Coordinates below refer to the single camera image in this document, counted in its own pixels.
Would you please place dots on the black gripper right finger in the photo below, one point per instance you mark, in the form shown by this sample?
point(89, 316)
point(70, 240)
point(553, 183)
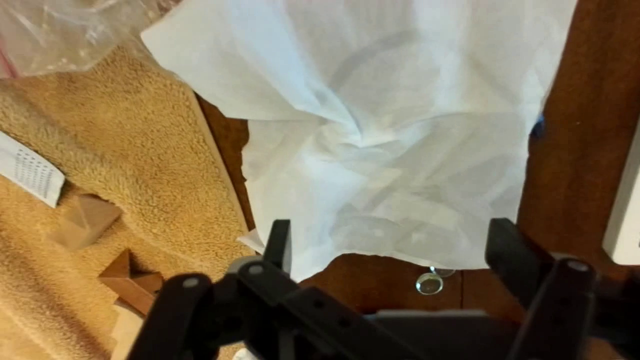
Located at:
point(519, 256)

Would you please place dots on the clear plastic bag of crayons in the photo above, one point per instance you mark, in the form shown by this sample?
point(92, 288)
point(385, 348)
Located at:
point(60, 32)

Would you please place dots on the tan towel with tag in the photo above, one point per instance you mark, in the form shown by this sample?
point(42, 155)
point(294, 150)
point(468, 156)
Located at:
point(121, 147)

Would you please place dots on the dark wooden block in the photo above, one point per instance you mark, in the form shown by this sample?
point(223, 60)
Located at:
point(132, 282)

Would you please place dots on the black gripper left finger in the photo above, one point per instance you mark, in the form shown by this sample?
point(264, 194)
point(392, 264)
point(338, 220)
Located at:
point(276, 242)

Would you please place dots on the light wooden block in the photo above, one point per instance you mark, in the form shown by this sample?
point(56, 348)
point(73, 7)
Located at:
point(82, 220)

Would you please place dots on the white cloth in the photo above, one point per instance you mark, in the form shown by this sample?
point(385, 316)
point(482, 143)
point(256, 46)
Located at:
point(386, 133)

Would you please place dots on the white towel tag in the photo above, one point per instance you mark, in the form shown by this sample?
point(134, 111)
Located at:
point(30, 173)

